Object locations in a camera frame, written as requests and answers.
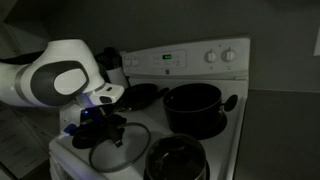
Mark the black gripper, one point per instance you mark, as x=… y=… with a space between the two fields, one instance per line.
x=96 y=115

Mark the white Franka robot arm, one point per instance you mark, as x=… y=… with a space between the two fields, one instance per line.
x=50 y=76

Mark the small pot lid with knob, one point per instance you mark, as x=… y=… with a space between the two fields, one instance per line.
x=175 y=150

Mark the small black pot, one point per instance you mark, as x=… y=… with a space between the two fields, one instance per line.
x=175 y=170

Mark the big black pot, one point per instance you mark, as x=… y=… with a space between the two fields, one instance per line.
x=191 y=106

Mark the black coil stove burner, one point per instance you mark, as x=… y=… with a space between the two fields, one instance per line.
x=85 y=141

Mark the large black frying pan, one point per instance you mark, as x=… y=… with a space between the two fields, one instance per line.
x=141 y=95

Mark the white utensil holder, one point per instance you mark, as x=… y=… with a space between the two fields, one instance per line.
x=117 y=77

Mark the white stove knob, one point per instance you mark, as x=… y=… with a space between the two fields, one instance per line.
x=135 y=61
x=210 y=56
x=127 y=62
x=228 y=55

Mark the black kitchen utensils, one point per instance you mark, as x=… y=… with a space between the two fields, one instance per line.
x=108 y=58

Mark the white lower cabinet drawers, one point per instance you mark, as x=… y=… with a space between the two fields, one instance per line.
x=16 y=143

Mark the white electric stove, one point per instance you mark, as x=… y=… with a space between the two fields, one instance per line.
x=233 y=133

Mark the white upper cabinet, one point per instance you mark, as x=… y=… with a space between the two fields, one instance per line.
x=20 y=40

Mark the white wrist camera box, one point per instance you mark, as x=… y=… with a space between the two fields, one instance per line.
x=70 y=120

